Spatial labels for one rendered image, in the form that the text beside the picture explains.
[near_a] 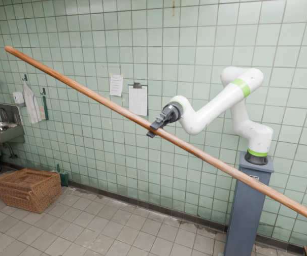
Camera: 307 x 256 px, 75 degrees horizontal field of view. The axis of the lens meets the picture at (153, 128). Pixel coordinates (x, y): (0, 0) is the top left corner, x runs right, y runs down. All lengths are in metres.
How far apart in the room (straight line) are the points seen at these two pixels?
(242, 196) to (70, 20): 2.31
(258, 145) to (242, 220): 0.61
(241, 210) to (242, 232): 0.21
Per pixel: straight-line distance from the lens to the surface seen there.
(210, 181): 2.28
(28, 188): 2.83
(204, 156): 0.75
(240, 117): 1.50
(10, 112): 3.67
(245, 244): 1.94
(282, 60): 1.90
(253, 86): 1.22
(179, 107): 0.96
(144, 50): 2.05
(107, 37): 2.25
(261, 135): 1.44
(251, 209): 1.70
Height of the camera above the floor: 1.91
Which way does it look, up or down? 21 degrees down
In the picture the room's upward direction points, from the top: straight up
